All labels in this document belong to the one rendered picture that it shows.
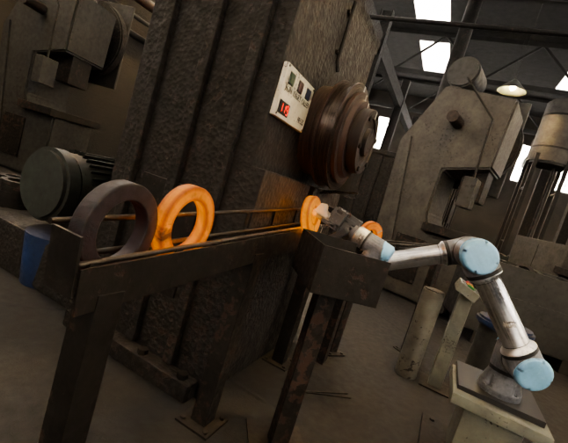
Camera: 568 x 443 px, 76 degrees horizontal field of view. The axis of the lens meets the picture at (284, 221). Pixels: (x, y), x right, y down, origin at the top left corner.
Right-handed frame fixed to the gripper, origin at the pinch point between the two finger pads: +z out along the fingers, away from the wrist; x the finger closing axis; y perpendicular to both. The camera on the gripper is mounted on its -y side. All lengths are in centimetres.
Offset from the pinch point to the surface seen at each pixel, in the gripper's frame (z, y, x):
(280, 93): 22.5, 31.5, 26.4
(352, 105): 10.1, 43.4, -5.8
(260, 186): 11.0, 1.4, 27.6
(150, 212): 2, -5, 82
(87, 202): 2, -5, 96
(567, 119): -119, 357, -859
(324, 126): 12.6, 31.0, 1.9
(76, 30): 416, -1, -151
